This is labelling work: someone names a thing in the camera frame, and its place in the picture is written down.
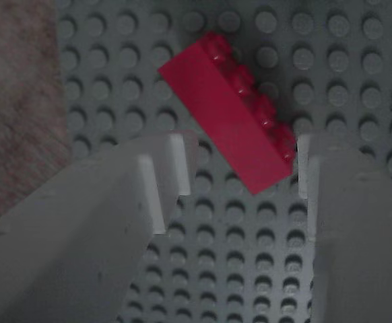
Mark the red Lego brick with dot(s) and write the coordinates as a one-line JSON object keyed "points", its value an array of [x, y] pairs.
{"points": [[223, 117]]}

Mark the grey studded baseplate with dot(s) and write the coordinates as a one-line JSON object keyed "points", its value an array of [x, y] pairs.
{"points": [[334, 84]]}

